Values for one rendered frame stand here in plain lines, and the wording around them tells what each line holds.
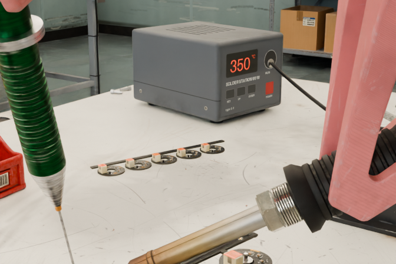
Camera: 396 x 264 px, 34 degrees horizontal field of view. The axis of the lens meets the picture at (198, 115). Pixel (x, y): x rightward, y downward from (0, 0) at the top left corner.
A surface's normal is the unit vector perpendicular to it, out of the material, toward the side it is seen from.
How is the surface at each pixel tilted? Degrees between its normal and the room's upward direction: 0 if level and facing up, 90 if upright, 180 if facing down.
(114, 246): 0
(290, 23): 91
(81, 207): 0
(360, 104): 108
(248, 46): 90
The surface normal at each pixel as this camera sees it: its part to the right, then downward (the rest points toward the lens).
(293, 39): -0.49, 0.20
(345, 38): 0.00, 0.22
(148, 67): -0.72, 0.18
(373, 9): -0.99, -0.12
